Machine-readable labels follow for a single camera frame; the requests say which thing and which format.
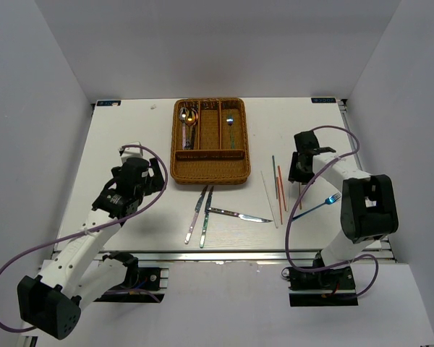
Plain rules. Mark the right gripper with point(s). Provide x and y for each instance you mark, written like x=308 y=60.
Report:
x=293 y=175

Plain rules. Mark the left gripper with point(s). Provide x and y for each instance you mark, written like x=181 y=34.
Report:
x=155 y=183

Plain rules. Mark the copper fork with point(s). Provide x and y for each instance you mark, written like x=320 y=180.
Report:
x=300 y=199

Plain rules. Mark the pink handled silver spoon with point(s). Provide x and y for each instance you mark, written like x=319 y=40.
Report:
x=183 y=117

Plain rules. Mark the gold rainbow spoon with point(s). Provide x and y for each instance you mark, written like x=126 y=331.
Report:
x=191 y=122

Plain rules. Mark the green rainbow fork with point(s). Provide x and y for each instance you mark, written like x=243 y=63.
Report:
x=230 y=123

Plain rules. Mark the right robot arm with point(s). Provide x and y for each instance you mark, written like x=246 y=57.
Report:
x=368 y=210

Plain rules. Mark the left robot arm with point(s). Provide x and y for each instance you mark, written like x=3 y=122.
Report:
x=53 y=300

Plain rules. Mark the teal chopstick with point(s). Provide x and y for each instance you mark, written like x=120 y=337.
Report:
x=273 y=166

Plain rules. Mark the long orange chopstick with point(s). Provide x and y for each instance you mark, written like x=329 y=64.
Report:
x=281 y=188

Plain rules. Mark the blue fork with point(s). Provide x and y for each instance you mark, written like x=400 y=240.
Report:
x=328 y=201

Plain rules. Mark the white chopstick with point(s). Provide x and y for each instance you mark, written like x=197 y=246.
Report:
x=269 y=200

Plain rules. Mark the right blue table label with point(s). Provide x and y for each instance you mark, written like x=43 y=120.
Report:
x=323 y=100

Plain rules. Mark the blue table label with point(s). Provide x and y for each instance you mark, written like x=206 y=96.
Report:
x=323 y=100
x=108 y=103

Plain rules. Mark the wicker cutlery tray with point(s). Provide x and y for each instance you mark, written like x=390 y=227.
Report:
x=212 y=161

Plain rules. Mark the left blue table label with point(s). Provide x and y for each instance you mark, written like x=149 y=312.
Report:
x=108 y=103

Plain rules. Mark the pink handled knife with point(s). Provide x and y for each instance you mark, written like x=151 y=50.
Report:
x=196 y=214

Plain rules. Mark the green handled knife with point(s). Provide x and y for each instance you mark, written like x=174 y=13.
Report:
x=206 y=217

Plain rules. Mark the dark handled knife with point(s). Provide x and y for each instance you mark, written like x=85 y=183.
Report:
x=241 y=216

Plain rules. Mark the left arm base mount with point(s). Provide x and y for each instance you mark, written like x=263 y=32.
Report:
x=142 y=283

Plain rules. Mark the aluminium table rail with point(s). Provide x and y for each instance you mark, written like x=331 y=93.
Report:
x=385 y=255

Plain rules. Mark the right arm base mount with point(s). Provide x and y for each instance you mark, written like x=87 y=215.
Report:
x=331 y=288

